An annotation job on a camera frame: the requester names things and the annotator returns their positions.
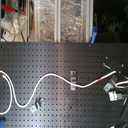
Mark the metal cable clip centre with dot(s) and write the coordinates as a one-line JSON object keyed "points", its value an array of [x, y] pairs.
{"points": [[73, 79]]}

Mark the white aluminium frame post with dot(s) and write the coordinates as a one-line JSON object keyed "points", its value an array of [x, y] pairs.
{"points": [[57, 33]]}

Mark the clear plastic sheet panel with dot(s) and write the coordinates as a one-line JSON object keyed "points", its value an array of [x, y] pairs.
{"points": [[72, 20]]}

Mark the metal cable clip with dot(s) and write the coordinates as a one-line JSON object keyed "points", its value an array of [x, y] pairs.
{"points": [[38, 104], [73, 79]]}

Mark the blue object bottom left corner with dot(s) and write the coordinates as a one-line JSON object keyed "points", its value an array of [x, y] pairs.
{"points": [[2, 121]]}

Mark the red handled tool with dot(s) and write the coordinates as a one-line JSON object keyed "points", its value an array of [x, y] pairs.
{"points": [[11, 9]]}

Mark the black perforated pegboard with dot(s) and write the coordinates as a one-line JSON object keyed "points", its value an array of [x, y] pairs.
{"points": [[42, 70]]}

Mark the metal cable clip lower left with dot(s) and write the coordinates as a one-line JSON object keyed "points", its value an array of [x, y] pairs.
{"points": [[38, 104]]}

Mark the blue clamp top right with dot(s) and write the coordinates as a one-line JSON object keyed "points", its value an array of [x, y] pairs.
{"points": [[94, 34]]}

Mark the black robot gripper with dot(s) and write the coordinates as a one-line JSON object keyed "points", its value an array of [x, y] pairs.
{"points": [[116, 94]]}

